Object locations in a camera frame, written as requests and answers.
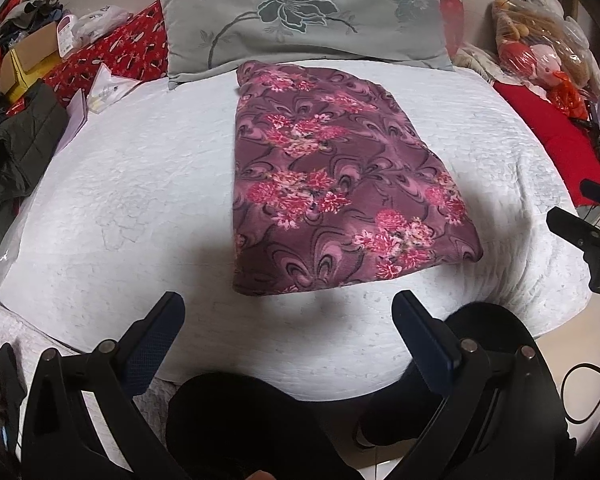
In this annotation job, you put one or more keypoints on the white quilted bedspread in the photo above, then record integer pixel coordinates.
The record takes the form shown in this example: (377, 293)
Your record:
(130, 210)

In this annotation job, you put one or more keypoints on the white plastic bag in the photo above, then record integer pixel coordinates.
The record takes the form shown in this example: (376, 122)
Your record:
(100, 20)

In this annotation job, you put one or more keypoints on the red patterned bedsheet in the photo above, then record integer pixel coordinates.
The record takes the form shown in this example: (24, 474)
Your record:
(125, 45)

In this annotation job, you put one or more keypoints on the black tool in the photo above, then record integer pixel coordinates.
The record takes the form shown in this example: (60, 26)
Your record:
(597, 130)

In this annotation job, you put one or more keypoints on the purple floral garment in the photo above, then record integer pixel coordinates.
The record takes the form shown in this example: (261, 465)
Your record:
(340, 175)

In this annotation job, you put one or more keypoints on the purple booklet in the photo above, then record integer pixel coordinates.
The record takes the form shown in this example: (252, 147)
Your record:
(75, 115)

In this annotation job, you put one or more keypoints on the grey floral pillow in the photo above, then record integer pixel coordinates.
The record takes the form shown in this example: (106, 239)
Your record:
(230, 10)

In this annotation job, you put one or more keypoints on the pale lilac quilted blanket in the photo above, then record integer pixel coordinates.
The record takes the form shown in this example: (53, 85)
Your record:
(15, 330)

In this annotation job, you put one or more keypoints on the crumpled white cloth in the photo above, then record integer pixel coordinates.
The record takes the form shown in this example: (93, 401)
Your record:
(472, 62)

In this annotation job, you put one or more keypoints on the pink and white package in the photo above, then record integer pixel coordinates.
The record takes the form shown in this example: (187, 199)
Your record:
(67, 35)

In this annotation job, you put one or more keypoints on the cardboard box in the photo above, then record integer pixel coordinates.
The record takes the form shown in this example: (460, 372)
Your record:
(30, 52)

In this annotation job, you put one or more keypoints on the dark green padded jacket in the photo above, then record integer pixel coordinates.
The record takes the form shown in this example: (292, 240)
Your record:
(15, 145)

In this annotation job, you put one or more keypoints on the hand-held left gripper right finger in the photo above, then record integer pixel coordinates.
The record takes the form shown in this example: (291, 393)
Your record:
(425, 345)

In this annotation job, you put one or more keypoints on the pile of mixed clothes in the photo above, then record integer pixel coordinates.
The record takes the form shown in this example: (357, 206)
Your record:
(25, 5)

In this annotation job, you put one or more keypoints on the plastic bag of plush toys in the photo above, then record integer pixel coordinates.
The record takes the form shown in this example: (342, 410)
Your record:
(540, 45)

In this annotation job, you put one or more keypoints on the person's left leg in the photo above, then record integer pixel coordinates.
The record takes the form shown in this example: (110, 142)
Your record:
(260, 430)

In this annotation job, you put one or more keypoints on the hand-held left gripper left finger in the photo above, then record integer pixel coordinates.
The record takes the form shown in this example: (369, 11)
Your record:
(150, 342)

